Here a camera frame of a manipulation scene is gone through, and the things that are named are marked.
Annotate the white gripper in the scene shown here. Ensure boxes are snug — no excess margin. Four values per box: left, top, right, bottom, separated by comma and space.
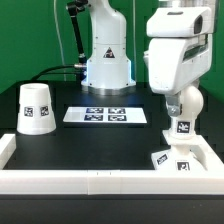
144, 34, 213, 117

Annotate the white lamp bulb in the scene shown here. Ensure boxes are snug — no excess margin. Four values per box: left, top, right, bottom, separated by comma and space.
170, 85, 204, 139

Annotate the white lamp base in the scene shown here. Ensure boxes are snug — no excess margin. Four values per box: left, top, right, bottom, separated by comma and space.
151, 130, 205, 172

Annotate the white lamp shade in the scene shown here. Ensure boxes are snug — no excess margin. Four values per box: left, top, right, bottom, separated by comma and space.
17, 83, 56, 135

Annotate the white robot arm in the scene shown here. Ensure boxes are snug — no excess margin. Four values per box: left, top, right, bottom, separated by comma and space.
82, 0, 218, 117

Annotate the white marker plate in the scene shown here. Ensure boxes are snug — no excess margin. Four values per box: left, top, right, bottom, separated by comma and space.
63, 107, 147, 124

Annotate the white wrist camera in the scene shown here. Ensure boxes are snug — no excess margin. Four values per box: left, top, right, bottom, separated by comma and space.
146, 7, 212, 38

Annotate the black cable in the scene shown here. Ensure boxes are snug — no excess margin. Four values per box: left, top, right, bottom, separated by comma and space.
30, 63, 88, 83

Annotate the white U-shaped border frame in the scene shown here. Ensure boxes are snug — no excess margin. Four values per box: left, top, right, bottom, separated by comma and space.
0, 134, 224, 195

